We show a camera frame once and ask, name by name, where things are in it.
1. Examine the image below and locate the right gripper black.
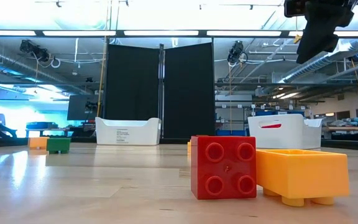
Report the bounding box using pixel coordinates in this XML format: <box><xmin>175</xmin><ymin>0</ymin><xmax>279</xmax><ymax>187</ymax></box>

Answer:
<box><xmin>296</xmin><ymin>0</ymin><xmax>358</xmax><ymax>65</ymax></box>

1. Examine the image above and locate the yellow-orange medium block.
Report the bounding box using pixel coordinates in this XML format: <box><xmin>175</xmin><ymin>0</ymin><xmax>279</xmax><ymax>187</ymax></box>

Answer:
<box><xmin>255</xmin><ymin>149</ymin><xmax>351</xmax><ymax>208</ymax></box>
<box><xmin>27</xmin><ymin>136</ymin><xmax>50</xmax><ymax>151</ymax></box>

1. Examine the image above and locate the green medium block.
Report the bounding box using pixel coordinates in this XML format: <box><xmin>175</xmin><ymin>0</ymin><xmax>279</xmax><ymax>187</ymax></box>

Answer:
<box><xmin>45</xmin><ymin>136</ymin><xmax>71</xmax><ymax>155</ymax></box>

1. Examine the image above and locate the ceiling light strip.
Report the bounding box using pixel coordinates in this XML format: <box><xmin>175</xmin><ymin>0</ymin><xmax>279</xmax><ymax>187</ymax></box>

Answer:
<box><xmin>42</xmin><ymin>30</ymin><xmax>117</xmax><ymax>37</ymax></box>
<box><xmin>206</xmin><ymin>30</ymin><xmax>282</xmax><ymax>37</ymax></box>
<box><xmin>288</xmin><ymin>30</ymin><xmax>358</xmax><ymax>37</ymax></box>
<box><xmin>123</xmin><ymin>30</ymin><xmax>200</xmax><ymax>37</ymax></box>
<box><xmin>0</xmin><ymin>30</ymin><xmax>37</xmax><ymax>37</ymax></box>

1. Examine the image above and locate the wooden workbench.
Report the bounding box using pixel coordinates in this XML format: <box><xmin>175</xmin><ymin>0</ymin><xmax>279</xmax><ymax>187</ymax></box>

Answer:
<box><xmin>327</xmin><ymin>126</ymin><xmax>358</xmax><ymax>132</ymax></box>

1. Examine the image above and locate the white plastic bin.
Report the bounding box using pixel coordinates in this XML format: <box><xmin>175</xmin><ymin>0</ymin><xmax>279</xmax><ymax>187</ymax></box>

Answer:
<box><xmin>247</xmin><ymin>113</ymin><xmax>323</xmax><ymax>150</ymax></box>

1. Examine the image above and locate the red medium block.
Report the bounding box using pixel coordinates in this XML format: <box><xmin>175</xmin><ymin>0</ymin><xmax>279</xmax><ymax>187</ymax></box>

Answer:
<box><xmin>190</xmin><ymin>135</ymin><xmax>257</xmax><ymax>200</ymax></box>

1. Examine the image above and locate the yellow long block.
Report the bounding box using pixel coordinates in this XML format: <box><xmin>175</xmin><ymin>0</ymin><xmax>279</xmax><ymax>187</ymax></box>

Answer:
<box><xmin>186</xmin><ymin>134</ymin><xmax>209</xmax><ymax>154</ymax></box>

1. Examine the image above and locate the black folding divider screen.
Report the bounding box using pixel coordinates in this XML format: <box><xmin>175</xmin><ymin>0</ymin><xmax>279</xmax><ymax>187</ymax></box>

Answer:
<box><xmin>103</xmin><ymin>42</ymin><xmax>216</xmax><ymax>139</ymax></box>

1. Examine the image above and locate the white bin with printed label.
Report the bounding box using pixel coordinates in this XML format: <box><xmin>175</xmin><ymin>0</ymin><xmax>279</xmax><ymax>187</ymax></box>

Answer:
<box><xmin>94</xmin><ymin>116</ymin><xmax>162</xmax><ymax>146</ymax></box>

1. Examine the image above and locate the dark computer monitor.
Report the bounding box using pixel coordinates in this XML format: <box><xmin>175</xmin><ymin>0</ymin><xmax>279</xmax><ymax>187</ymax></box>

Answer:
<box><xmin>67</xmin><ymin>94</ymin><xmax>101</xmax><ymax>121</ymax></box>

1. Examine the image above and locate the blue workbench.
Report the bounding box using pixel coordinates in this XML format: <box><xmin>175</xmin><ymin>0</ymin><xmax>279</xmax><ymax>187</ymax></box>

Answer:
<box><xmin>25</xmin><ymin>121</ymin><xmax>59</xmax><ymax>131</ymax></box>

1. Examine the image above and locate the silver ventilation duct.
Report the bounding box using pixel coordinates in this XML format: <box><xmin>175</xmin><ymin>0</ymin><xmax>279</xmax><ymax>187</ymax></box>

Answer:
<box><xmin>0</xmin><ymin>43</ymin><xmax>43</xmax><ymax>78</ymax></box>
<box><xmin>283</xmin><ymin>39</ymin><xmax>358</xmax><ymax>83</ymax></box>

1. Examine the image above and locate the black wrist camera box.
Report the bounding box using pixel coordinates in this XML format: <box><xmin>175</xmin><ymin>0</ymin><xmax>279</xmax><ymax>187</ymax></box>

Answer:
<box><xmin>283</xmin><ymin>0</ymin><xmax>308</xmax><ymax>18</ymax></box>

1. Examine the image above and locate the black ceiling-hung camera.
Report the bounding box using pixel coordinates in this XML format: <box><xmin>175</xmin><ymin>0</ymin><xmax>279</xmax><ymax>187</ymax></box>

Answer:
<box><xmin>19</xmin><ymin>39</ymin><xmax>51</xmax><ymax>63</ymax></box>
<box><xmin>227</xmin><ymin>40</ymin><xmax>249</xmax><ymax>67</ymax></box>

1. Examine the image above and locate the thin yellow cord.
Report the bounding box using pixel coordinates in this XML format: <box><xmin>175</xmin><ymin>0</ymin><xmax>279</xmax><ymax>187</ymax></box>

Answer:
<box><xmin>228</xmin><ymin>65</ymin><xmax>233</xmax><ymax>134</ymax></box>

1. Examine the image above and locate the yellow hanging strap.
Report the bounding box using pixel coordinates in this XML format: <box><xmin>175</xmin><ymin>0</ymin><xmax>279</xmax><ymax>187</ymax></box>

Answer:
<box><xmin>96</xmin><ymin>35</ymin><xmax>109</xmax><ymax>118</ymax></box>

